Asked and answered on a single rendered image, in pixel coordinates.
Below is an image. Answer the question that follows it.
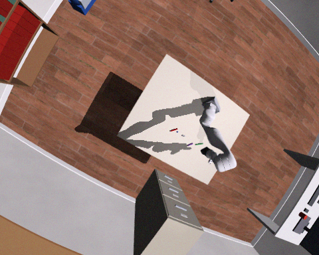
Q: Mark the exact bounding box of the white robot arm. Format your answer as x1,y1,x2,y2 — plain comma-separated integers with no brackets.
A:
199,103,237,172

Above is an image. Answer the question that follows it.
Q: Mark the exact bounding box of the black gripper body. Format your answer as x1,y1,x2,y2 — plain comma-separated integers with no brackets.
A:
201,147,213,163

